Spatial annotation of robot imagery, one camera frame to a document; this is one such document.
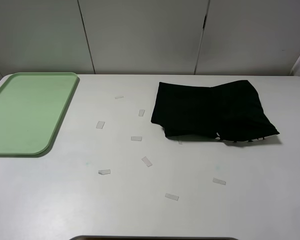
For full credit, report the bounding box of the light green plastic tray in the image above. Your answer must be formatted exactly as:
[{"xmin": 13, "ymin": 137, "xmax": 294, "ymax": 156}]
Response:
[{"xmin": 0, "ymin": 72, "xmax": 79, "ymax": 156}]

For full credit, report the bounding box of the black short sleeve t-shirt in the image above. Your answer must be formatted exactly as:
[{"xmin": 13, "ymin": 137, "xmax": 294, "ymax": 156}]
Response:
[{"xmin": 151, "ymin": 80, "xmax": 279, "ymax": 143}]

